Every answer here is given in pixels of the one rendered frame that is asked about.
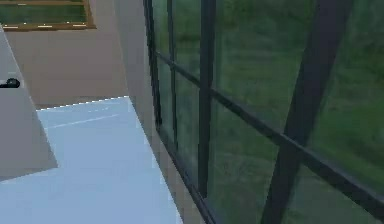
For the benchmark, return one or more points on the black framed window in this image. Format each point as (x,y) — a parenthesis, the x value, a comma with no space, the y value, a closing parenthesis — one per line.
(206,100)

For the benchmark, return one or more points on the wooden framed window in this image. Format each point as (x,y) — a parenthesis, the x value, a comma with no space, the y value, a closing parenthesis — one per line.
(46,16)

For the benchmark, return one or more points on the grey room door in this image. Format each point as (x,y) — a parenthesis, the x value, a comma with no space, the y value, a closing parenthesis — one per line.
(16,133)

